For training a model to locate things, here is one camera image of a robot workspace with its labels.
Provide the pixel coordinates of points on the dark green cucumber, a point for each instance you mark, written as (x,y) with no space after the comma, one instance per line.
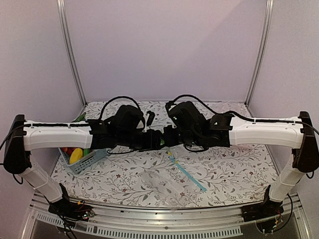
(80,118)

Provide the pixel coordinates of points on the floral table mat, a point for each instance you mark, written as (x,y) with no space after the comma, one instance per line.
(235,175)

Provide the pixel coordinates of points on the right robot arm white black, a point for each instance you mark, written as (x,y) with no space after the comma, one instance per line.
(191,128)

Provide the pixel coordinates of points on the right aluminium frame post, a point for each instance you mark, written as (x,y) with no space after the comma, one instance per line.
(261,51)

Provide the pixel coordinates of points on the light blue plastic basket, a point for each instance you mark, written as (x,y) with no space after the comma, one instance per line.
(85,161)

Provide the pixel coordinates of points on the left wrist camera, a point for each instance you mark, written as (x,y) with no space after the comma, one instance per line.
(149,117)

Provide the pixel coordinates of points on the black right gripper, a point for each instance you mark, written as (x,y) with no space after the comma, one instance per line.
(169,140)

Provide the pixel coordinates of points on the long green cucumber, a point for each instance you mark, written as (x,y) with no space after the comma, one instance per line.
(86,151)

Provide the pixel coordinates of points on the yellow mango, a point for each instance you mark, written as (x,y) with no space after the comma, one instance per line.
(76,155)

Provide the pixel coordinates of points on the red cherry bunch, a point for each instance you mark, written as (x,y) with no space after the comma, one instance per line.
(68,150)

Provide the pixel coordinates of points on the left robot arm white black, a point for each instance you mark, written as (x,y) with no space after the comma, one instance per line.
(128,127)

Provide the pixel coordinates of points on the left aluminium frame post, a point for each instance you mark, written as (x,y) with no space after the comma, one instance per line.
(69,50)

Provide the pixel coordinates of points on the clear bag blue zipper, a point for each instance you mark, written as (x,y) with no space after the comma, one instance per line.
(172,186)
(172,154)

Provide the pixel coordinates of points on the aluminium frame post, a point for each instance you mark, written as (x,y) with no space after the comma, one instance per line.
(69,50)
(261,51)

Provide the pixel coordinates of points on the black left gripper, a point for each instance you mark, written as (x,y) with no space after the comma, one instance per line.
(153,142)

